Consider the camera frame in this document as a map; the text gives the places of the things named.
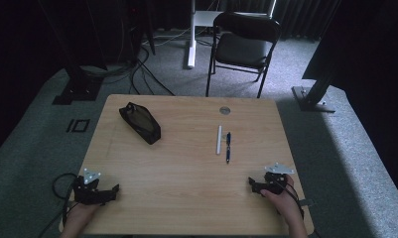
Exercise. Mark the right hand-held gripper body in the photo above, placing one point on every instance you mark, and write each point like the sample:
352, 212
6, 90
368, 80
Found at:
275, 185

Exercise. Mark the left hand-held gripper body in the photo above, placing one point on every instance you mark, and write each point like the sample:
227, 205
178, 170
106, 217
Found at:
85, 193

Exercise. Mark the white pen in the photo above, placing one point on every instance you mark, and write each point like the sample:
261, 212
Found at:
219, 140

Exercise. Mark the black mesh pencil case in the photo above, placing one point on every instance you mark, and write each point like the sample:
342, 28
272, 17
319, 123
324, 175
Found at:
141, 123

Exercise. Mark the person's right hand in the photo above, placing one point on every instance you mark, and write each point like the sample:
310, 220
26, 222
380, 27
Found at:
284, 201

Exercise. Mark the person's left hand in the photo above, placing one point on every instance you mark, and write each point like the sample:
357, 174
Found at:
82, 213

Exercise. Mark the grey tape strip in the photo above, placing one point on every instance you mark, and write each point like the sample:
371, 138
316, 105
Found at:
306, 202

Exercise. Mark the grey round table grommet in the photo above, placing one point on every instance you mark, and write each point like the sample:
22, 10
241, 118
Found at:
224, 110

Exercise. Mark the black stand with metal base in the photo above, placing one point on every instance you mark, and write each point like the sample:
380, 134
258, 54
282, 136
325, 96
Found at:
314, 99

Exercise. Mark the black stand with flat base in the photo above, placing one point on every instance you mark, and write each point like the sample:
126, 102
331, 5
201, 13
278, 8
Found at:
77, 89

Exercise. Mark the black folding chair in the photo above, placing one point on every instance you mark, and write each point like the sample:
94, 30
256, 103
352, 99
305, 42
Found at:
242, 49

